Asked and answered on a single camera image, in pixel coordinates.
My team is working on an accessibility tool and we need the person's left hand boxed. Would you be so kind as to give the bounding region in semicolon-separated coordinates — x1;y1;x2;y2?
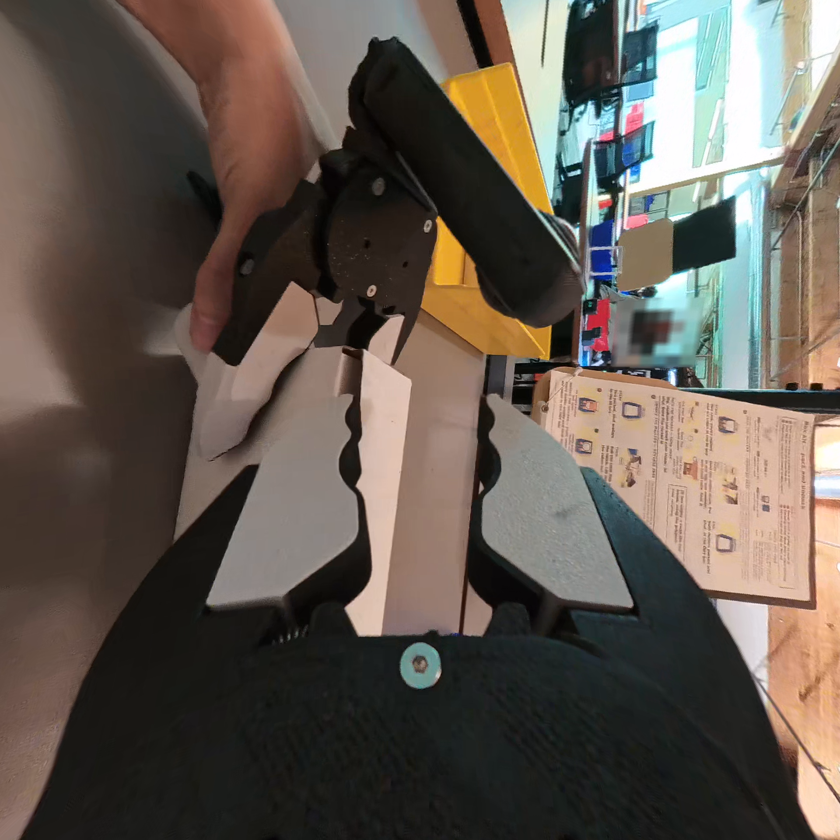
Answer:
189;66;330;355

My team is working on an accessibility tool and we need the person's left forearm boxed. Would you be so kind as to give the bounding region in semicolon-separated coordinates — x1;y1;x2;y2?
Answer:
115;0;309;93

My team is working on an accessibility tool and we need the rounded wooden sign board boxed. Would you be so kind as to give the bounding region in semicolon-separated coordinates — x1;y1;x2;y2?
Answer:
530;366;821;613

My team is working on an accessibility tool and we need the white cardboard mailer box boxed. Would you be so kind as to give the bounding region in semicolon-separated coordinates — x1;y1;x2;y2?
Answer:
174;308;490;637

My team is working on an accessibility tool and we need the yellow plastic bin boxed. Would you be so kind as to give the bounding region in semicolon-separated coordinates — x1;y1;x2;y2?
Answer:
420;62;553;360

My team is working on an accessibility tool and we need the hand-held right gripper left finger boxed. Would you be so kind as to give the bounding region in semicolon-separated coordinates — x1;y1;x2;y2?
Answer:
203;394;372;627

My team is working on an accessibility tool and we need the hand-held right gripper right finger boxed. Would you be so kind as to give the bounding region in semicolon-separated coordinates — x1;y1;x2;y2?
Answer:
467;394;636;636

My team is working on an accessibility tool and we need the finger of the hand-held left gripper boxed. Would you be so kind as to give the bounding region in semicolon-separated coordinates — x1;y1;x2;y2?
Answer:
314;295;422;368
196;282;322;462

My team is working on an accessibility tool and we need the printed instruction sheet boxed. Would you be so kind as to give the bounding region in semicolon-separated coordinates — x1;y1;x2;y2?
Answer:
545;369;816;603

